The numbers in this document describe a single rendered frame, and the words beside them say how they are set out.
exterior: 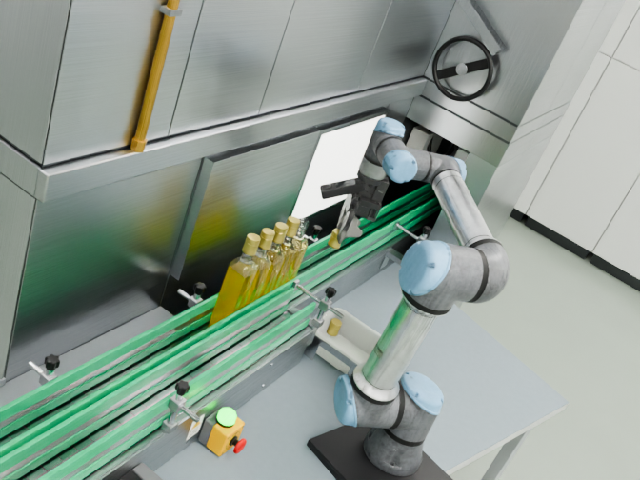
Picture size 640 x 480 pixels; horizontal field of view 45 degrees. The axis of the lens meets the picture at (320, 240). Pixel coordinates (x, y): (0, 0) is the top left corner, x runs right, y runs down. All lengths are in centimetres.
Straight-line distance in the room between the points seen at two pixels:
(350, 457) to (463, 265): 63
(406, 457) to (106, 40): 119
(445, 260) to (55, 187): 75
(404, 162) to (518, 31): 89
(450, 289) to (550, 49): 119
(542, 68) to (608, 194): 296
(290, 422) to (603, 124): 382
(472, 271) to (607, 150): 389
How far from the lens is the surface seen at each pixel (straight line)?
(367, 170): 197
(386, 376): 175
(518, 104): 262
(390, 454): 195
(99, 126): 146
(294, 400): 207
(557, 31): 257
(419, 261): 157
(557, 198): 556
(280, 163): 203
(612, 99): 536
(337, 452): 196
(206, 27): 157
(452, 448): 218
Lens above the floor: 209
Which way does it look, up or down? 29 degrees down
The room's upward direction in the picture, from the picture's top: 22 degrees clockwise
